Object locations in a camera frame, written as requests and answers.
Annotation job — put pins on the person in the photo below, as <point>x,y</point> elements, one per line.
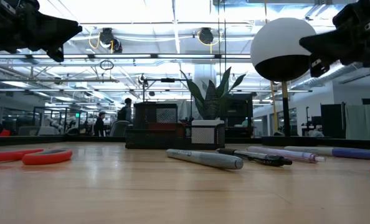
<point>99,126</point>
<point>128,102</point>

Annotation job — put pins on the grey office chair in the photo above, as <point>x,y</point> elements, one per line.
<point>119,129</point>

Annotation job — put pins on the black mesh desk organizer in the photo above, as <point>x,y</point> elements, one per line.
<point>160,138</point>

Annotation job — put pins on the black gantry frame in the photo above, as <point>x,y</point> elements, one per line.
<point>167,80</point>

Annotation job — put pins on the black shelf unit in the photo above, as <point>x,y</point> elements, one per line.
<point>239,115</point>

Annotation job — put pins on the black ballpoint pen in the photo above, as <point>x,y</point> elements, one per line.
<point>266,160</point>

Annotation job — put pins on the pink clear pen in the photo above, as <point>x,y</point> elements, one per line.
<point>284,153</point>

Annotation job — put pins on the green snake plant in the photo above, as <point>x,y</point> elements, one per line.
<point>214,102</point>

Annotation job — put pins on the pale green panel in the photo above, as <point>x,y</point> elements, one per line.
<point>364,123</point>

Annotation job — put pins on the purple highlighter pen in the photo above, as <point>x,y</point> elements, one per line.
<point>353,153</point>

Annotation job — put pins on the white globe lamp black stand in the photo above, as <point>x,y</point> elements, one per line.
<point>278,40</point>

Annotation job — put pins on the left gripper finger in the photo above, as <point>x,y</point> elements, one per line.
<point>57,32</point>
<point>56,54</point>

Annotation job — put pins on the black backpack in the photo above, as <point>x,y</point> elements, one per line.
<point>121,113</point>

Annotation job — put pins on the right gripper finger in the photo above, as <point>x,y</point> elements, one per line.
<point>317,68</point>
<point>328,45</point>

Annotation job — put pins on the black cabinet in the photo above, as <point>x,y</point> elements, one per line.
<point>333,121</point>

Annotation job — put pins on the silver marker pen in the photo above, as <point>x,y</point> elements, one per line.
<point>203,158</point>

